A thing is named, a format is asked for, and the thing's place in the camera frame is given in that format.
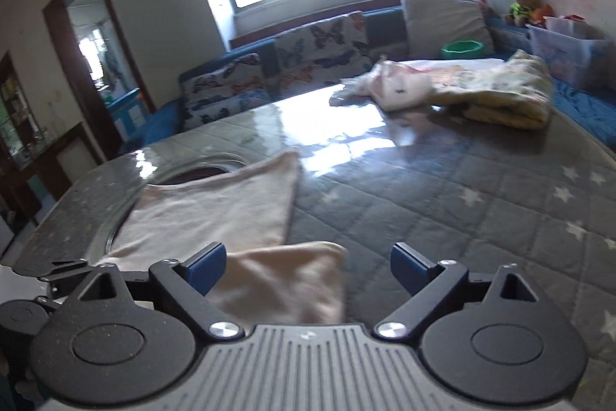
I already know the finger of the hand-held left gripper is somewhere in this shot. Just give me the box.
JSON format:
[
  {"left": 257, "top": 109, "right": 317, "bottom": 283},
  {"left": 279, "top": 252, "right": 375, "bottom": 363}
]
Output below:
[{"left": 41, "top": 259, "right": 92, "bottom": 294}]

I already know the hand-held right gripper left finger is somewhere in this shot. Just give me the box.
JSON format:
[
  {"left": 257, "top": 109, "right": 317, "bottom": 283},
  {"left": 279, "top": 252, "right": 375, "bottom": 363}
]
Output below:
[{"left": 72, "top": 242, "right": 243, "bottom": 341}]

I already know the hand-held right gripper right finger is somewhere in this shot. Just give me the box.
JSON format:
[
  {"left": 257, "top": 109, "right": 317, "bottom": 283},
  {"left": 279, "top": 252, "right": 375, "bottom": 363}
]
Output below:
[{"left": 375, "top": 242, "right": 541, "bottom": 341}]

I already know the cream long-sleeve garment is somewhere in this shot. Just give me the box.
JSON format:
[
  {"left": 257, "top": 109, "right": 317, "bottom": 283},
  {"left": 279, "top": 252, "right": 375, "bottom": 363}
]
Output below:
[{"left": 99, "top": 148, "right": 350, "bottom": 326}]

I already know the grey quilted table cover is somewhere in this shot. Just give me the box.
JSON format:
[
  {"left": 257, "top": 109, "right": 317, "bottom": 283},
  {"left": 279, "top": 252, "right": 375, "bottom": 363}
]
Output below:
[{"left": 14, "top": 69, "right": 616, "bottom": 411}]

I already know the round black table heater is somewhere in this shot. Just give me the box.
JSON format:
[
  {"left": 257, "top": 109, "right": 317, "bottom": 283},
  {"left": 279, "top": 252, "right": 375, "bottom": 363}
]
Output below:
[{"left": 156, "top": 153, "right": 241, "bottom": 188}]

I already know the dark wooden cabinet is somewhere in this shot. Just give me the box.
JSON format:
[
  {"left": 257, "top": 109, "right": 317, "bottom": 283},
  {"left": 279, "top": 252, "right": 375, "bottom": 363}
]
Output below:
[{"left": 0, "top": 52, "right": 104, "bottom": 229}]

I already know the blue white cabinet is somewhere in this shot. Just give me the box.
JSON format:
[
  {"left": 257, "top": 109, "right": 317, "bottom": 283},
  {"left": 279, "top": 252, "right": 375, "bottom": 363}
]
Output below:
[{"left": 107, "top": 88, "right": 147, "bottom": 130}]

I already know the small butterfly print cushion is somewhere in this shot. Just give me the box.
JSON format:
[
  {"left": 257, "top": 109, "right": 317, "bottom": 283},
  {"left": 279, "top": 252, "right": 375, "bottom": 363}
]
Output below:
[{"left": 182, "top": 54, "right": 270, "bottom": 130}]

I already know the white pink garment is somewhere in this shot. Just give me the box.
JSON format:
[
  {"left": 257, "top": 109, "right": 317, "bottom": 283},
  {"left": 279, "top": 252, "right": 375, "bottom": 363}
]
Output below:
[{"left": 370, "top": 55, "right": 436, "bottom": 112}]

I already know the crumpled clear plastic bag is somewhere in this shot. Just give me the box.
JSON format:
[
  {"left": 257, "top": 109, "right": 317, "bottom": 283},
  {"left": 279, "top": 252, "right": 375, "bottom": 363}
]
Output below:
[{"left": 330, "top": 76, "right": 381, "bottom": 106}]

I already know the folded yellow blanket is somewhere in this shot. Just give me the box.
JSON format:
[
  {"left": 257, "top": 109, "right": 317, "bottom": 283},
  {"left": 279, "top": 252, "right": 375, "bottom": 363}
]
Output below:
[{"left": 423, "top": 50, "right": 554, "bottom": 130}]

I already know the green bowl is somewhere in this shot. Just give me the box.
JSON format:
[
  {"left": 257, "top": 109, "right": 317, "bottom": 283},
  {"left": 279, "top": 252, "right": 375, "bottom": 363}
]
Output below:
[{"left": 442, "top": 39, "right": 484, "bottom": 60}]

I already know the large butterfly print cushion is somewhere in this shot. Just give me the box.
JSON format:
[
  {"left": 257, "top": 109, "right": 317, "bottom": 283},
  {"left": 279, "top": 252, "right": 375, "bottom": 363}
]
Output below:
[{"left": 274, "top": 11, "right": 373, "bottom": 101}]

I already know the blue sofa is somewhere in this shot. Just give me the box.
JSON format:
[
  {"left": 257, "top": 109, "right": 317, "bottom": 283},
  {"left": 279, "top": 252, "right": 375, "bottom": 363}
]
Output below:
[{"left": 144, "top": 7, "right": 616, "bottom": 152}]

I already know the grey cushion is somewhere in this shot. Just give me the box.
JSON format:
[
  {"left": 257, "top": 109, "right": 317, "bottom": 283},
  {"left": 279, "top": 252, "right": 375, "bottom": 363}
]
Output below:
[{"left": 401, "top": 0, "right": 495, "bottom": 60}]

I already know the clear plastic storage box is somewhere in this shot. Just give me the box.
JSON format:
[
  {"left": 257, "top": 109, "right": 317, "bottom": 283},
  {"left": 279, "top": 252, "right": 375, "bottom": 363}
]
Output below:
[{"left": 526, "top": 16, "right": 609, "bottom": 91}]

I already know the teddy bear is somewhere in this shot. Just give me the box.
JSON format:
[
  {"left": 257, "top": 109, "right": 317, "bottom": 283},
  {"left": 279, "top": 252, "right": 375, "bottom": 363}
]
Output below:
[{"left": 503, "top": 0, "right": 554, "bottom": 27}]

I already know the wooden door frame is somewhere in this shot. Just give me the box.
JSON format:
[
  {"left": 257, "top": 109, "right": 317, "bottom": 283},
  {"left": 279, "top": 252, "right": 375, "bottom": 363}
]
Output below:
[{"left": 43, "top": 0, "right": 157, "bottom": 161}]

